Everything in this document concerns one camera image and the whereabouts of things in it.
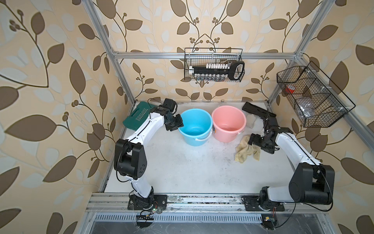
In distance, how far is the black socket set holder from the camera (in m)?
0.82

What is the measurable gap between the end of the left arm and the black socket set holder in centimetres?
25

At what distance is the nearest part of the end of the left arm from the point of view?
2.10 ft
